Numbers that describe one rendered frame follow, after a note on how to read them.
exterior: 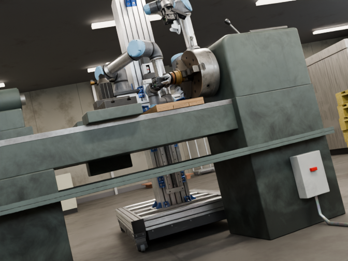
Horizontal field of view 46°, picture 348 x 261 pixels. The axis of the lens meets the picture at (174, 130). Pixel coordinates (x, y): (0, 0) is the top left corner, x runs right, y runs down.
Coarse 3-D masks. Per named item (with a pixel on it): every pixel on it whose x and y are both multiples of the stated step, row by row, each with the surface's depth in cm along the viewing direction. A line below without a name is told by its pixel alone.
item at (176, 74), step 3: (171, 72) 251; (174, 72) 251; (177, 72) 251; (180, 72) 251; (171, 75) 250; (174, 75) 250; (177, 75) 250; (180, 75) 251; (171, 78) 250; (174, 78) 250; (177, 78) 250; (180, 78) 251; (183, 78) 253; (171, 81) 251; (174, 81) 251; (177, 81) 251; (180, 81) 252; (174, 84) 255
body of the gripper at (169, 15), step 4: (168, 4) 271; (164, 8) 271; (168, 8) 272; (164, 12) 271; (168, 12) 268; (172, 12) 269; (164, 16) 271; (168, 16) 268; (172, 16) 269; (168, 20) 268; (172, 20) 270; (164, 24) 272
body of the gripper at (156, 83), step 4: (152, 80) 259; (156, 80) 255; (160, 80) 256; (164, 80) 257; (152, 84) 260; (156, 84) 256; (160, 84) 255; (164, 84) 257; (152, 88) 263; (156, 88) 260; (160, 88) 260
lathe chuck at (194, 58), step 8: (184, 56) 260; (192, 56) 251; (200, 56) 247; (208, 56) 249; (192, 64) 253; (208, 64) 246; (200, 72) 245; (208, 72) 246; (200, 80) 247; (208, 80) 247; (192, 88) 259; (200, 88) 249; (208, 88) 250; (192, 96) 261; (200, 96) 254; (208, 96) 259
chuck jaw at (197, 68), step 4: (200, 64) 245; (188, 68) 248; (192, 68) 245; (196, 68) 245; (200, 68) 245; (204, 68) 246; (184, 72) 250; (188, 72) 248; (192, 72) 246; (196, 72) 248; (184, 76) 250; (188, 76) 252; (192, 76) 254
